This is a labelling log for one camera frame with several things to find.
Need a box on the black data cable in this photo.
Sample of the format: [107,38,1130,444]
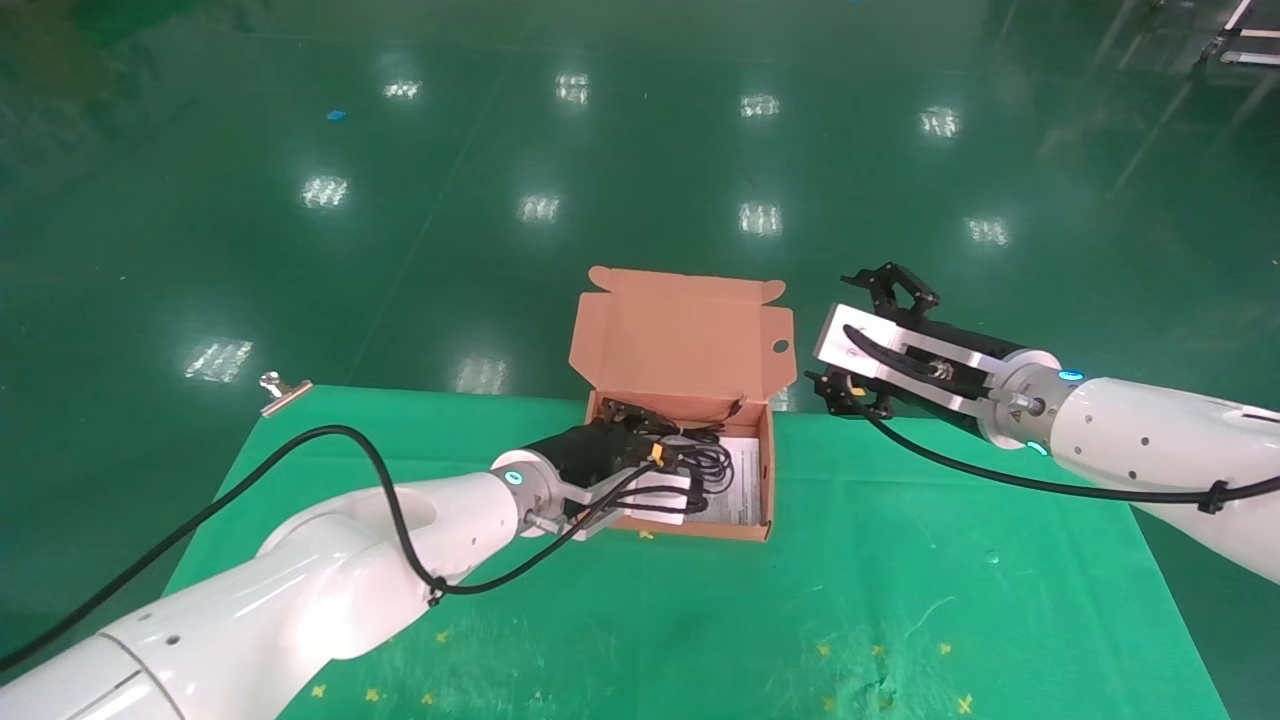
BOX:
[640,398,746,503]

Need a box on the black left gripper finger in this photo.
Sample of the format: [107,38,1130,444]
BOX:
[598,398,663,435]

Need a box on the metal binder clip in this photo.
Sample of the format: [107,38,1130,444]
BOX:
[260,372,314,416]

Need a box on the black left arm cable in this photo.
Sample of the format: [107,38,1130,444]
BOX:
[0,425,691,673]

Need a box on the white printed instruction sheet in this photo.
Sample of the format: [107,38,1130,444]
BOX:
[690,435,763,526]

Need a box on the orange cardboard box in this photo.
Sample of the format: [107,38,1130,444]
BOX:
[568,266,798,543]

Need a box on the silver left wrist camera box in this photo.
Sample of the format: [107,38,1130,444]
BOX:
[575,468,696,541]

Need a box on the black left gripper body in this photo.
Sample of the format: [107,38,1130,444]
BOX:
[538,422,653,503]

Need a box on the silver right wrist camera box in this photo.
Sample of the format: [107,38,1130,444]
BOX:
[812,303,1001,421]

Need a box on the metal rack frame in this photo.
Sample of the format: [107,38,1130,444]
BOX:
[1205,0,1280,69]

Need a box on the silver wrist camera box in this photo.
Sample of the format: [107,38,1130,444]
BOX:
[812,303,1001,421]
[575,468,696,541]

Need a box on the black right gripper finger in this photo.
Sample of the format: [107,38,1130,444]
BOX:
[805,370,896,421]
[843,262,941,323]

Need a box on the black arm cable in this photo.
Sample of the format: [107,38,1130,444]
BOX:
[0,425,691,673]
[848,328,1280,507]

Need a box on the green table mat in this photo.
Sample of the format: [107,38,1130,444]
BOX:
[95,385,1231,720]

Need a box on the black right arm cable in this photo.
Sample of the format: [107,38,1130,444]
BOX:
[848,328,1280,507]

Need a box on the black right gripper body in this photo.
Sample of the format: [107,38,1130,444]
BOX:
[925,320,1033,403]

